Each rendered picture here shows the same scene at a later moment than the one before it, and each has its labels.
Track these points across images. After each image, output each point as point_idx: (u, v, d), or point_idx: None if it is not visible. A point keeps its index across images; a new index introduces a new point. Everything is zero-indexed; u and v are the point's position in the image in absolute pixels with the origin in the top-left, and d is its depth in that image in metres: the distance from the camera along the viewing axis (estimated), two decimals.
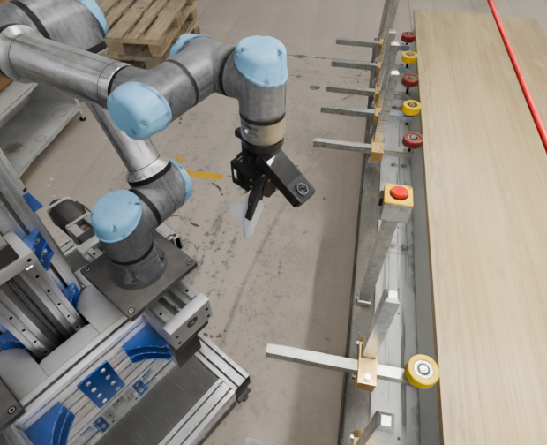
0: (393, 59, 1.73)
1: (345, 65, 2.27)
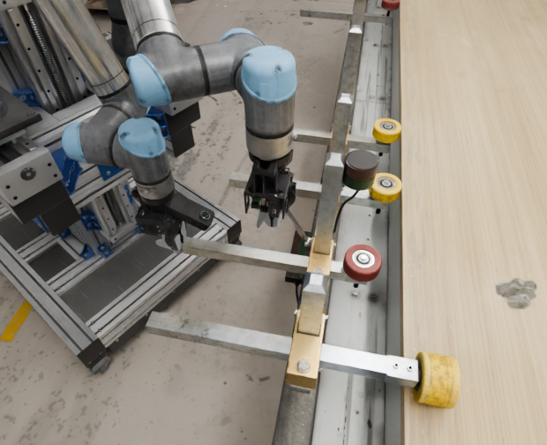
0: None
1: None
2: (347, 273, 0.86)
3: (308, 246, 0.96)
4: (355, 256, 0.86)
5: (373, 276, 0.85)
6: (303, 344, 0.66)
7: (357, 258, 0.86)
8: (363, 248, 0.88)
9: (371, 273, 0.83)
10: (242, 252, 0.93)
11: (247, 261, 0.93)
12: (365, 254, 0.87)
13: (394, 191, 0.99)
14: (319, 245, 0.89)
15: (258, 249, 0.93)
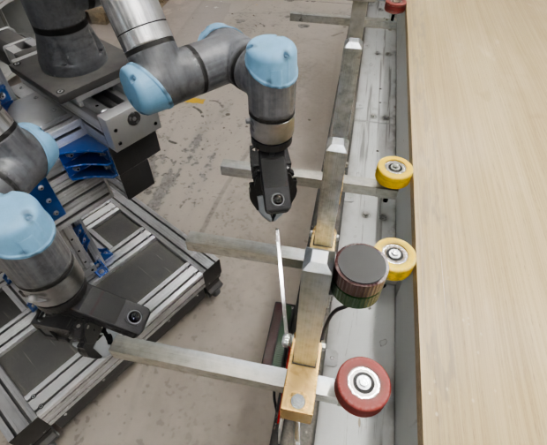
0: None
1: None
2: (340, 403, 0.59)
3: (288, 340, 0.68)
4: (351, 379, 0.59)
5: (378, 411, 0.58)
6: None
7: (355, 381, 0.59)
8: (363, 365, 0.60)
9: (376, 410, 0.56)
10: (191, 362, 0.65)
11: (199, 373, 0.66)
12: (367, 374, 0.60)
13: (406, 267, 0.72)
14: (301, 357, 0.62)
15: (215, 355, 0.66)
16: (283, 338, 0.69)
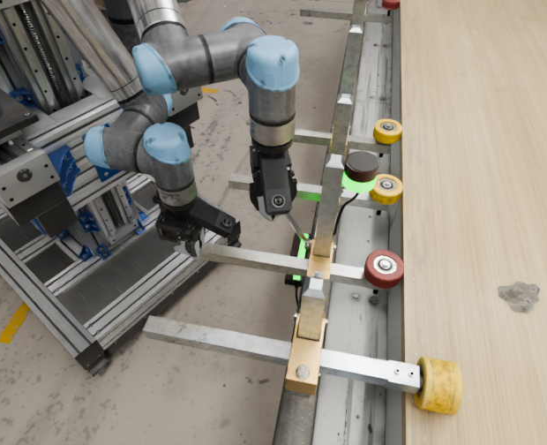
0: None
1: None
2: (368, 279, 0.85)
3: (308, 249, 0.95)
4: (376, 262, 0.85)
5: (395, 282, 0.83)
6: (303, 350, 0.65)
7: (378, 264, 0.85)
8: (384, 254, 0.86)
9: (393, 280, 0.82)
10: (260, 259, 0.91)
11: (266, 267, 0.91)
12: (386, 260, 0.85)
13: (394, 192, 0.98)
14: (319, 247, 0.88)
15: (277, 254, 0.92)
16: None
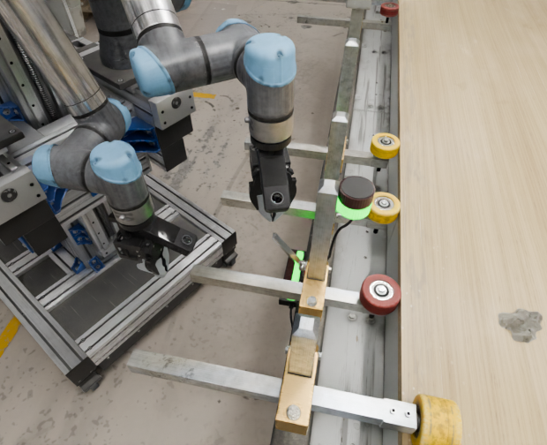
0: None
1: None
2: (363, 305, 0.82)
3: (303, 271, 0.92)
4: (372, 288, 0.82)
5: (392, 309, 0.80)
6: (294, 388, 0.62)
7: (375, 290, 0.81)
8: (380, 278, 0.83)
9: (391, 306, 0.79)
10: (252, 282, 0.88)
11: (258, 291, 0.88)
12: (383, 285, 0.82)
13: (392, 212, 0.95)
14: (313, 271, 0.85)
15: (270, 277, 0.88)
16: (299, 268, 0.92)
